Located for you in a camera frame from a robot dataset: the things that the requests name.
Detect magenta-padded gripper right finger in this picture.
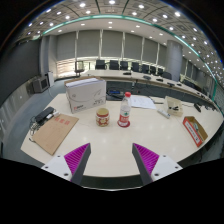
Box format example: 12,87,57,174
131,142,184,186

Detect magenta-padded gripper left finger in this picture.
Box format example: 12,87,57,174
40,142,92,186

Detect clear red-capped water bottle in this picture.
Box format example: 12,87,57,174
118,91,133,127

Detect brown kraft paper envelope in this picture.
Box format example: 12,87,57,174
31,113,80,156

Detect white remote control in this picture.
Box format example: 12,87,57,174
156,107,171,120

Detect red flower-print mug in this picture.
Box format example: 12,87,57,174
95,107,111,128

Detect black power adapter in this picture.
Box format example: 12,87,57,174
34,106,56,124

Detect small red cardboard carton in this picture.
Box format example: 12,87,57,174
182,115,209,148

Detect white printed paper sheet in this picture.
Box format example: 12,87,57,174
129,95,158,111

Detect open white cardboard box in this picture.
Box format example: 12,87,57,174
164,95,184,118

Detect white copy paper carton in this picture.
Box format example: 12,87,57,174
64,75,108,115

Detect grey box monitor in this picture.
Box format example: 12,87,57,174
31,76,50,94

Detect row of black office chairs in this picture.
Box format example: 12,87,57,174
94,59,198,90

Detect recessed ceiling lights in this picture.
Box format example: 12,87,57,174
26,0,224,88

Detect tangled black cable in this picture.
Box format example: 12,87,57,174
28,118,43,136

